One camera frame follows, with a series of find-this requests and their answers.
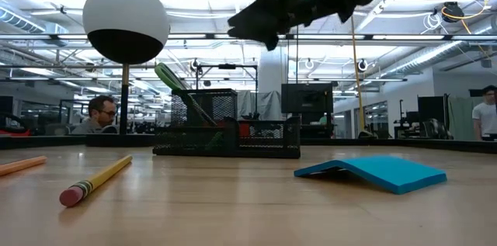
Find green-handled scissors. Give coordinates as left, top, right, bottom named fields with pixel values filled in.
left=154, top=62, right=218, bottom=127

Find blue sticky note pad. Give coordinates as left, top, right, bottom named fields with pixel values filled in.
left=294, top=155, right=448, bottom=196

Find yellow pencil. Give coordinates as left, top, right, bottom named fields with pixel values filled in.
left=58, top=154, right=134, bottom=208

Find orange pencil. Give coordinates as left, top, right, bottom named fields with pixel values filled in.
left=0, top=155, right=48, bottom=177

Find black mesh desk organizer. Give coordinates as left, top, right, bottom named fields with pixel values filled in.
left=152, top=88, right=302, bottom=160

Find white globe table lamp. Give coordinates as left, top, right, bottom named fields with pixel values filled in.
left=82, top=0, right=171, bottom=148

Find person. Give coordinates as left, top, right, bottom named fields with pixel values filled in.
left=71, top=95, right=120, bottom=135
left=471, top=85, right=497, bottom=141

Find red cart with black pad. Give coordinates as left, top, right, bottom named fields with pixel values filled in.
left=0, top=112, right=32, bottom=137

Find yellow hanging cable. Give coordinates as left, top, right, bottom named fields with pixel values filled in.
left=350, top=16, right=368, bottom=138

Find ceiling cable reel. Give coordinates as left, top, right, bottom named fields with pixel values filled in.
left=441, top=1, right=465, bottom=24

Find black aluminium table frame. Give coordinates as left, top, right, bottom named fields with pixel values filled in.
left=0, top=132, right=497, bottom=154

